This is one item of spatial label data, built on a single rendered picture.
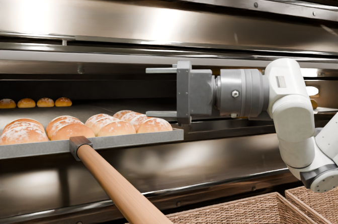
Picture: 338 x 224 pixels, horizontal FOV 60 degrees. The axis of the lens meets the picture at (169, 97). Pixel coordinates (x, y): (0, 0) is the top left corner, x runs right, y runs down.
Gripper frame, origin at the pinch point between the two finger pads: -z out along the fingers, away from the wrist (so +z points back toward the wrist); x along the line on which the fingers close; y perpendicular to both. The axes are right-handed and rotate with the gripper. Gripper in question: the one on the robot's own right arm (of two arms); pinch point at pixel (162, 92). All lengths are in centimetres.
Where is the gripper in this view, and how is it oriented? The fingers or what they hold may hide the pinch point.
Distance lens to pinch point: 56.4
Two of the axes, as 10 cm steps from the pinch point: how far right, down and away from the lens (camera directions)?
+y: -1.4, 0.6, -9.9
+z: 9.9, 0.1, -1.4
